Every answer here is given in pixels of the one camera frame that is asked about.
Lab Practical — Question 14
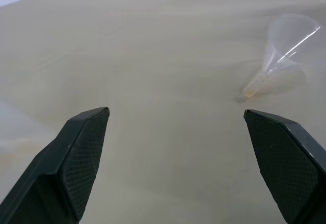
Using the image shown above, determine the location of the clear plastic funnel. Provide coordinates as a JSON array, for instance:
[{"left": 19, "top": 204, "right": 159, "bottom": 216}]
[{"left": 241, "top": 14, "right": 321, "bottom": 99}]

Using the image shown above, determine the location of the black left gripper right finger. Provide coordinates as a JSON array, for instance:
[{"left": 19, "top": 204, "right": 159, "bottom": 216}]
[{"left": 243, "top": 108, "right": 326, "bottom": 224}]

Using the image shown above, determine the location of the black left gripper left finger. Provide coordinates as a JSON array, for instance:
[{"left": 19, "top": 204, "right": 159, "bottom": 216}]
[{"left": 0, "top": 106, "right": 110, "bottom": 224}]

